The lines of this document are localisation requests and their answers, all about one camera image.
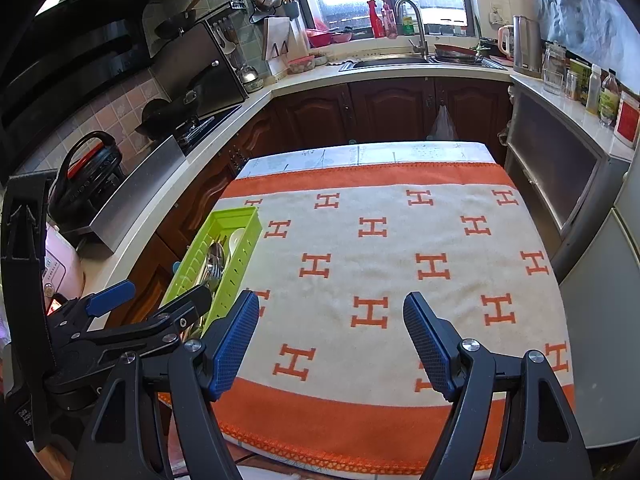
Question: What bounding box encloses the large silver spoon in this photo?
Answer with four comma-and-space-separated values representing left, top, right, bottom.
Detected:
201, 242, 226, 294

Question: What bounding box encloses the kitchen faucet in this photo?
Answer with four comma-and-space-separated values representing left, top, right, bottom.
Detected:
394, 0, 432, 61

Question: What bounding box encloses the pink appliance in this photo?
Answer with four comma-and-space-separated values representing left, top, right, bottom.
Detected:
42, 223, 86, 311

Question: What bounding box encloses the green plastic utensil tray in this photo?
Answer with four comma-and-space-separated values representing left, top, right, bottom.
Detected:
160, 206, 262, 340

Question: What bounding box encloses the black red rice cooker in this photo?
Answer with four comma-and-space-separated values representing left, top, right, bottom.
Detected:
49, 130, 125, 231

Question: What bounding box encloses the white ceramic soup spoon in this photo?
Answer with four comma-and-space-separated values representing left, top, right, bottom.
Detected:
228, 228, 245, 257

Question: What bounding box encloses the grey refrigerator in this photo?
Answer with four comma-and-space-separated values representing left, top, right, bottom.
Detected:
502, 86, 640, 449

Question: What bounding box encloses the orange white H blanket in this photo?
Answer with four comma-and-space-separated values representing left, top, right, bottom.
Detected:
156, 160, 576, 476

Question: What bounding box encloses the black range hood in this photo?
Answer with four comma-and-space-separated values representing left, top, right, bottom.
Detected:
1, 0, 164, 177

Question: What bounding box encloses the steel kettle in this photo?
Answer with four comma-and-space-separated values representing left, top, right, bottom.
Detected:
497, 15, 542, 79

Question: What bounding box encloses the red spray bottle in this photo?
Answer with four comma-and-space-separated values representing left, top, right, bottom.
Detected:
367, 0, 385, 38

